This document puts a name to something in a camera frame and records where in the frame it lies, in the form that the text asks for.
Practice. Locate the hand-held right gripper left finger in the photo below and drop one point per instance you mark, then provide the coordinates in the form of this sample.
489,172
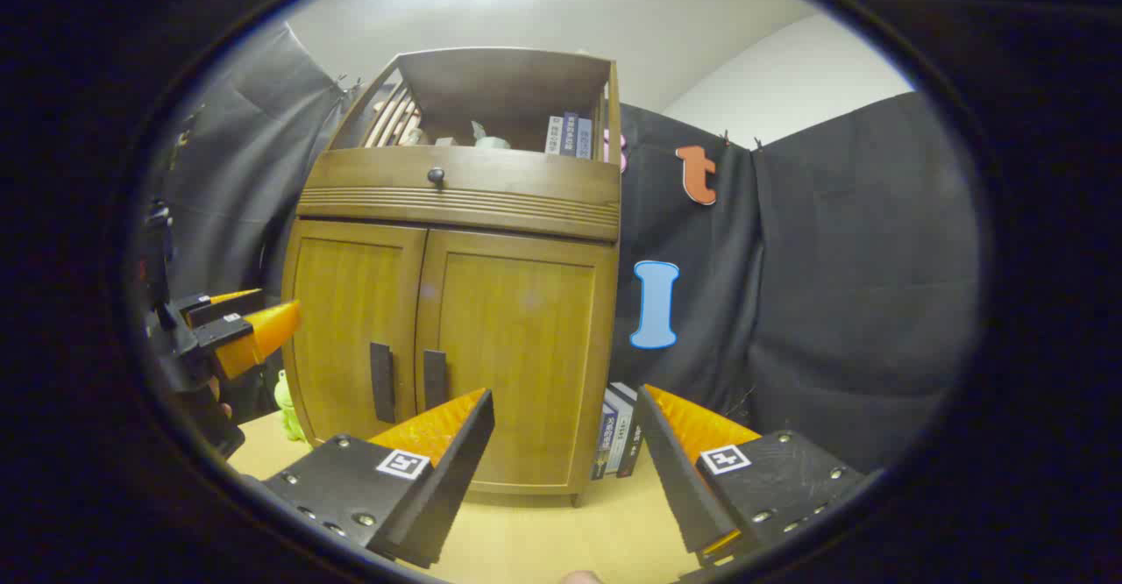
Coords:
447,487

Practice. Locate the white ornament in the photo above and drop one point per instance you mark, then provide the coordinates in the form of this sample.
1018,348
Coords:
491,138

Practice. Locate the light blue book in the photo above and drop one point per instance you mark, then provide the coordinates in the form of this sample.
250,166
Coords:
585,137

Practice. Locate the wooden shoe cabinet door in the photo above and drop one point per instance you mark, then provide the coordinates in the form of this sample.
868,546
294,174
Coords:
351,303
517,330

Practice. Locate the blue cover book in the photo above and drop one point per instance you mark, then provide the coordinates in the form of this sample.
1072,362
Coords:
605,439

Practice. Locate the green frog plush toy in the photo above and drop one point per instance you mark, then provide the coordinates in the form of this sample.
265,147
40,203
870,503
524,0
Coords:
287,409

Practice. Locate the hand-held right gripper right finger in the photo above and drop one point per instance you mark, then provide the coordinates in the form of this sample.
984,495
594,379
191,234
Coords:
675,479

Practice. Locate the wooden drawer with black knob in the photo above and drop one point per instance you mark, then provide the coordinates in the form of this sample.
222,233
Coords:
526,185

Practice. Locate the black backdrop cloth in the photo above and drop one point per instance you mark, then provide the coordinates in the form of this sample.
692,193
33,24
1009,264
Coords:
833,286

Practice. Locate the dark blue book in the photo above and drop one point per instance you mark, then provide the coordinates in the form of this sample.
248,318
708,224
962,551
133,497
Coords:
570,134

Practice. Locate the wooden double-door shoe cabinet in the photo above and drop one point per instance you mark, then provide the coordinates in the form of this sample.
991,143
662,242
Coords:
491,75

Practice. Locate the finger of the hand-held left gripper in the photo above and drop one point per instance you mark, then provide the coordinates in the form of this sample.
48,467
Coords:
228,305
263,334

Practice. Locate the grey book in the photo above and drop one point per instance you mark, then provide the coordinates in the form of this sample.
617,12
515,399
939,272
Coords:
553,135

